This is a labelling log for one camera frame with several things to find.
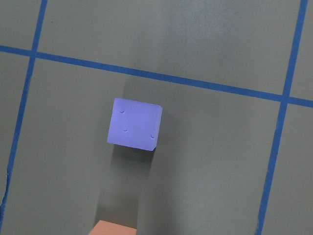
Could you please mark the purple foam block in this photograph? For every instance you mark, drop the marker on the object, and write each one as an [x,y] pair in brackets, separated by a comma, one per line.
[134,124]

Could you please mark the orange foam block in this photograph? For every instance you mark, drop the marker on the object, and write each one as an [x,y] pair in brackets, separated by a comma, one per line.
[108,228]

